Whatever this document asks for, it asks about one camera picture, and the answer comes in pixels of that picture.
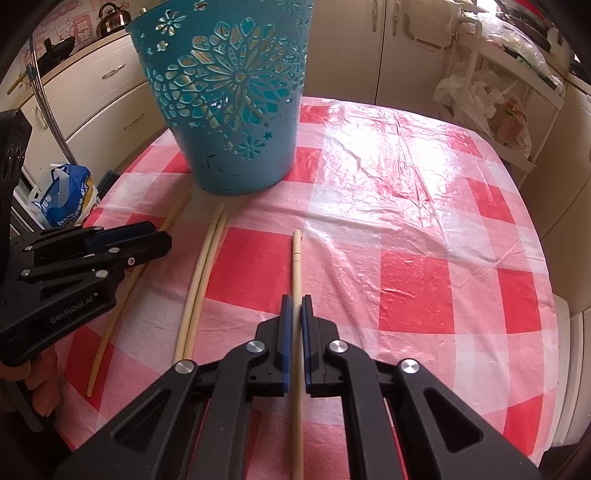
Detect teal perforated plastic basket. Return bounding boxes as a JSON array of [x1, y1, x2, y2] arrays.
[[126, 0, 315, 196]]

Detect white cabinet door hanger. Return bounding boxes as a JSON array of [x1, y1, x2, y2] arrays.
[[401, 0, 463, 51]]

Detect clear plastic bags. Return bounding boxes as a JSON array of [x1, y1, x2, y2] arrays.
[[480, 18, 565, 89]]

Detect black wok wooden handle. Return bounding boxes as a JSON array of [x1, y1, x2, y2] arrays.
[[7, 36, 77, 96]]

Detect person's left hand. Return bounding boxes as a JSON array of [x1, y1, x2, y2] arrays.
[[0, 344, 64, 416]]

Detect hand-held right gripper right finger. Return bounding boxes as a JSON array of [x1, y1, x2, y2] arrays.
[[301, 295, 544, 480]]

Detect red white checkered tablecloth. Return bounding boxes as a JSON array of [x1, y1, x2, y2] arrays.
[[53, 96, 557, 480]]

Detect light wooden chopstick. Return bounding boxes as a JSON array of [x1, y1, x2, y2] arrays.
[[172, 203, 226, 367], [87, 191, 193, 397], [182, 212, 229, 362], [291, 229, 306, 480]]

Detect metal pole mop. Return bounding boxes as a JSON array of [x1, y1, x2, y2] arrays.
[[25, 39, 75, 165]]

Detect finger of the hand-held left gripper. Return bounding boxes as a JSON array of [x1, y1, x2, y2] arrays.
[[18, 232, 173, 283], [20, 222, 159, 269]]

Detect tan plastic bag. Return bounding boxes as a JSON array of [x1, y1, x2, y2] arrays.
[[489, 83, 533, 158]]

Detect steel kettle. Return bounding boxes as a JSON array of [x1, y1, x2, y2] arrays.
[[96, 2, 130, 36]]

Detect pink wall stickers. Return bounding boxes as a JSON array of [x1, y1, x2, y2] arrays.
[[52, 10, 96, 37]]

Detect white base cabinet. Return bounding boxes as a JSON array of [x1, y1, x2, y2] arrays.
[[0, 28, 154, 186], [516, 69, 591, 320], [299, 0, 463, 126]]

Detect white plastic bag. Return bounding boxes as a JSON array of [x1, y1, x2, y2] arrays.
[[433, 69, 507, 136]]

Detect white rolling cart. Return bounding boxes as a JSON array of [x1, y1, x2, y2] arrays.
[[442, 25, 568, 172]]

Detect blue plastic bag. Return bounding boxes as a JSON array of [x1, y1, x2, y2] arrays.
[[28, 164, 100, 230]]

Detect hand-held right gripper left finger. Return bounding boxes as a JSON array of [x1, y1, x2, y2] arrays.
[[55, 295, 296, 480]]

